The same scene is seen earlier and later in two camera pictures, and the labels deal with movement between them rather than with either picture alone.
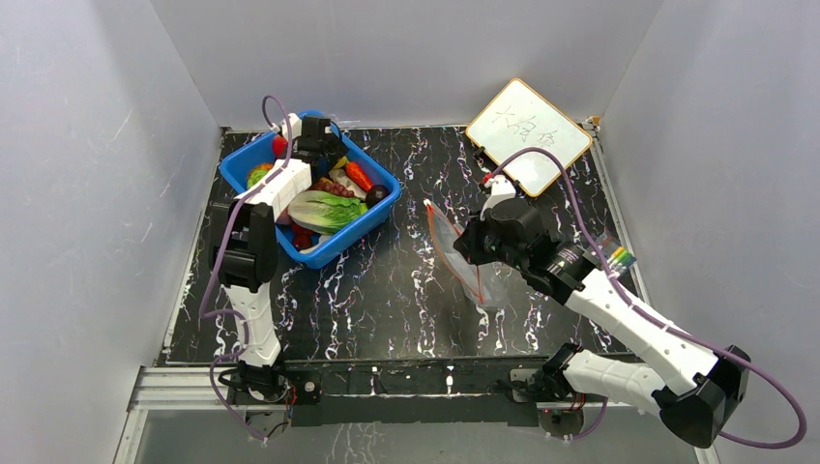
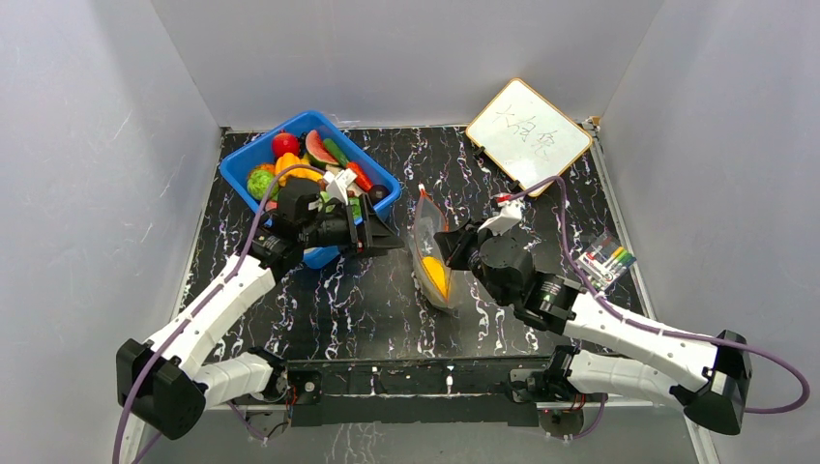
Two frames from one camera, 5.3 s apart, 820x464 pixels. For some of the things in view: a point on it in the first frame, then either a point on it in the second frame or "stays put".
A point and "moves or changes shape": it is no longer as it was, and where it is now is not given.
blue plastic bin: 252,153 stays put
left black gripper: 335,153 → 376,238
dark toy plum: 375,194 stays put
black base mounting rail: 413,391 stays put
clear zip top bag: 482,283 moves or changes shape
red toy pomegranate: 279,146 stays put
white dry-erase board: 520,118 stays put
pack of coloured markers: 618,258 stays put
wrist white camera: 295,126 → 336,187
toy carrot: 359,176 stays put
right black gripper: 474,244 → 467,246
